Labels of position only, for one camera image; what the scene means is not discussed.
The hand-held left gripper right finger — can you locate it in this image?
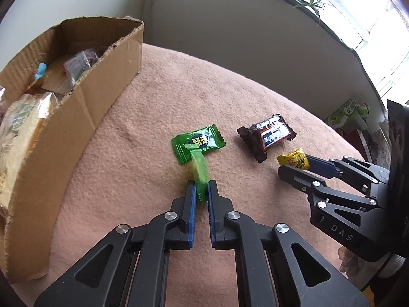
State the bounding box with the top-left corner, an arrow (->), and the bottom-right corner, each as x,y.
207,180 -> 373,307

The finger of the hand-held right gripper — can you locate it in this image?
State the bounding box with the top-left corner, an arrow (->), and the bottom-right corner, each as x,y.
277,164 -> 378,212
305,154 -> 389,193

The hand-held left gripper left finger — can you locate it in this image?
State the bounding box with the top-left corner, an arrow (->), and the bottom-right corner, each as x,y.
33,180 -> 196,307

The yellow candy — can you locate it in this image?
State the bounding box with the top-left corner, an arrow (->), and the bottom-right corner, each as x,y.
276,147 -> 311,171

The light green candy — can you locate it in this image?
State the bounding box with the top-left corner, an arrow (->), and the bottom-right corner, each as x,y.
185,144 -> 210,203

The cardboard box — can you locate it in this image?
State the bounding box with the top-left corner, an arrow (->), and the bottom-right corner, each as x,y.
0,16 -> 144,283

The person's right hand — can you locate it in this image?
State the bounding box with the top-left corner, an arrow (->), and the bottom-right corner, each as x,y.
338,246 -> 364,284

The dark brown chocolate bar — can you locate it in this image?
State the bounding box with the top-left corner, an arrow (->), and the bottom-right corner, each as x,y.
236,114 -> 296,164

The green printed box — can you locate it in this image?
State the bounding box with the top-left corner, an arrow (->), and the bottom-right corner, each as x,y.
326,99 -> 372,132

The dark green candy packet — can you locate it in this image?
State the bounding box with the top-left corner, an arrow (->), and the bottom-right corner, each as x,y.
171,125 -> 227,165

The pink blanket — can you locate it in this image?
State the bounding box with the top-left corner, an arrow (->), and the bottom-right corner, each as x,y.
41,43 -> 384,307

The green spider plant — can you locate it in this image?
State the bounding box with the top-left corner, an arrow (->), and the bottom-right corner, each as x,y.
292,0 -> 334,27

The clear red-edged date packet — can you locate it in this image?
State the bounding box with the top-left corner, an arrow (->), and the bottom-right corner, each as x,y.
81,49 -> 107,66
63,54 -> 93,87

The beige cracker packet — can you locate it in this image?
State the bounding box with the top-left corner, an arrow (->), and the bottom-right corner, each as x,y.
0,91 -> 61,218

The multicoloured candy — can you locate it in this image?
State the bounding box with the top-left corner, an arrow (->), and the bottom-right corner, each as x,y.
27,62 -> 48,92

